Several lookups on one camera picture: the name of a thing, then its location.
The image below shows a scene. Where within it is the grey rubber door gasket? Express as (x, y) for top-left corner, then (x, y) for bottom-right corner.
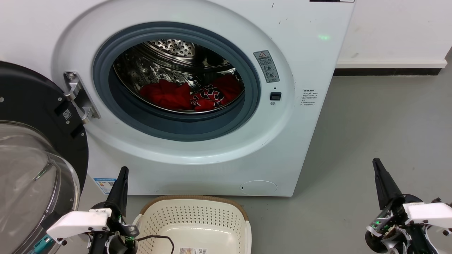
(93, 22), (261, 142)

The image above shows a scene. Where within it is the white front-load washing machine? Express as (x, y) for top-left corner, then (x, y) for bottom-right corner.
(0, 0), (356, 197)

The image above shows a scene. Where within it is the grey warning sticker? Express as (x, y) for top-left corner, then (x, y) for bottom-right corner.
(253, 50), (280, 83)

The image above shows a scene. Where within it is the thin black left gripper cable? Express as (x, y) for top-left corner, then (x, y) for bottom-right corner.
(136, 235), (176, 254)

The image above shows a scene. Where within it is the black wall baseboard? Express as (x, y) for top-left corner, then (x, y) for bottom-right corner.
(333, 68), (442, 77)

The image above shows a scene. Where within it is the red patterned clothing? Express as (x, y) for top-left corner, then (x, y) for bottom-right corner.
(138, 73), (244, 112)

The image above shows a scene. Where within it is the steel washing machine drum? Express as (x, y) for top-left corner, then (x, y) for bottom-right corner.
(113, 39), (245, 114)

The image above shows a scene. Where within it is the small printed text label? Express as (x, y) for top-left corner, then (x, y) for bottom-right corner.
(301, 89), (318, 108)

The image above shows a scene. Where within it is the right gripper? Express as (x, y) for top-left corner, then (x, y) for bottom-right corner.
(364, 158), (452, 254)

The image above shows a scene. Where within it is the cream perforated laundry basket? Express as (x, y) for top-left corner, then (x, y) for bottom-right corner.
(132, 195), (252, 254)

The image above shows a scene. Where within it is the silver metal door hinge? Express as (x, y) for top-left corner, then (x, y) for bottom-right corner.
(63, 71), (101, 124)

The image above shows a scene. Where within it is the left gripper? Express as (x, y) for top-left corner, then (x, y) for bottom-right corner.
(87, 167), (140, 254)

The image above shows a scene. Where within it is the washer door with glass bowl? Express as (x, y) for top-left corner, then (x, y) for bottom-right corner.
(0, 61), (89, 254)

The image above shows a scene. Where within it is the round filter cover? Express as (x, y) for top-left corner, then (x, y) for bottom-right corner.
(240, 180), (278, 196)

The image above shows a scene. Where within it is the blue energy label sticker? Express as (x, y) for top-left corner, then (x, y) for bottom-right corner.
(93, 177), (117, 195)

